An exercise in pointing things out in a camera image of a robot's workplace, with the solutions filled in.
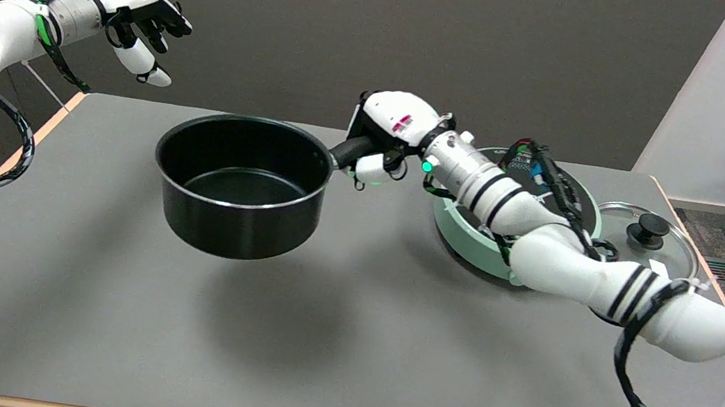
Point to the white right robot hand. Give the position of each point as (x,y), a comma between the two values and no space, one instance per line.
(395,113)

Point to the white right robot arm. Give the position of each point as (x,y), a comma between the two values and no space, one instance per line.
(558,261)

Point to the glass pot lid black knob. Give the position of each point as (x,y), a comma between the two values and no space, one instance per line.
(647,230)

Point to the mint green induction cooker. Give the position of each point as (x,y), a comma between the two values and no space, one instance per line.
(463,234)

